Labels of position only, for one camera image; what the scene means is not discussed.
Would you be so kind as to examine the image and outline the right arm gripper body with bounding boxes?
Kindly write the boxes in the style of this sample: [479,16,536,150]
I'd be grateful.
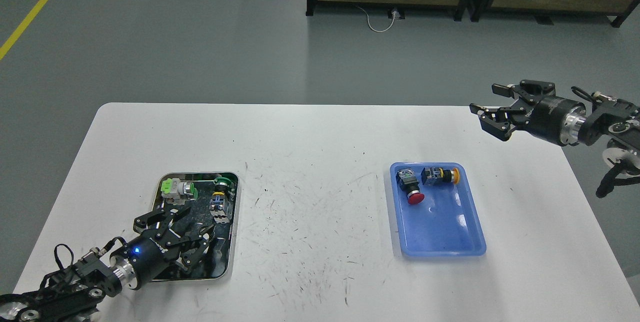
[525,97,586,146]

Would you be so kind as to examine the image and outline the red mushroom push button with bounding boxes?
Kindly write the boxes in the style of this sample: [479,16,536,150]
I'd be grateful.
[396,168,425,205]

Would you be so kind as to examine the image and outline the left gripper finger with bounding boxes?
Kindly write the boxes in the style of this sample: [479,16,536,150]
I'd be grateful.
[170,226,215,270]
[132,205,192,237]

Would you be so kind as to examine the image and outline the green selector switch blue contacts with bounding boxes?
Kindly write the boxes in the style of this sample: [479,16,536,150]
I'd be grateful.
[209,176,236,224]

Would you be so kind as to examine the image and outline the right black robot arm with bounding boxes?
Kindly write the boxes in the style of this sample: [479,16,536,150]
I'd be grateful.
[469,80,640,198]

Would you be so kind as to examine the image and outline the blue plastic tray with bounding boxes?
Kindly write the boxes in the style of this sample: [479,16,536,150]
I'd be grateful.
[389,162,487,258]

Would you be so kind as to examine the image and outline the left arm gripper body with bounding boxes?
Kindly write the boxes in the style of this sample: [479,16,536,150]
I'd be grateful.
[110,230,186,290]

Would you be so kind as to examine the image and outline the silver metal tray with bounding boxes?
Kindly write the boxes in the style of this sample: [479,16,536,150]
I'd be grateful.
[150,172,240,282]

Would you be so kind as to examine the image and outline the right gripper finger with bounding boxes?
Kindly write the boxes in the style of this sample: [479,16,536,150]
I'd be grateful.
[469,104,530,142]
[491,80,556,106]

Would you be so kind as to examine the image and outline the yellow push button switch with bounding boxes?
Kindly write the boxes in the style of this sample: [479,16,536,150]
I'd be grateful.
[421,167,461,186]

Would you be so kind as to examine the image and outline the green push button switch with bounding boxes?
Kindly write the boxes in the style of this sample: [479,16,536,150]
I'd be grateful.
[159,178,199,205]

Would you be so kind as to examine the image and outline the white cable on floor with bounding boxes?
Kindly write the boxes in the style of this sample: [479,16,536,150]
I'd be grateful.
[356,5,403,33]

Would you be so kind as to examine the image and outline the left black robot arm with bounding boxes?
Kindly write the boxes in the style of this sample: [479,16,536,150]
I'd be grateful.
[1,206,215,321]

